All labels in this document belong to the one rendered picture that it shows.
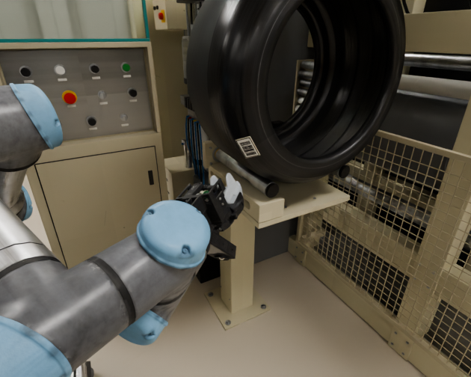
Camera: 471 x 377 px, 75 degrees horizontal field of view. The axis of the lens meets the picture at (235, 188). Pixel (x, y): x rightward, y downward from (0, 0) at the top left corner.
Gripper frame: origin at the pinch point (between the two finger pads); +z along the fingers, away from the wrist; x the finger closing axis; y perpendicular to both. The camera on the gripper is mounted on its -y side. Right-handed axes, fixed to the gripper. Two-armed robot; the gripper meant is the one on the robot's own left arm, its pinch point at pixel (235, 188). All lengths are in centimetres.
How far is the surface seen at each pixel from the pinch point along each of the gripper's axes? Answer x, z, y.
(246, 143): 0.0, 12.5, 4.9
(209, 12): 2.7, 24.5, 33.8
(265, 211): 4.5, 16.9, -17.9
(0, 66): 86, 26, 48
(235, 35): -5.5, 14.8, 27.1
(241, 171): 13.0, 27.6, -9.2
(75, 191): 91, 26, -3
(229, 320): 54, 31, -90
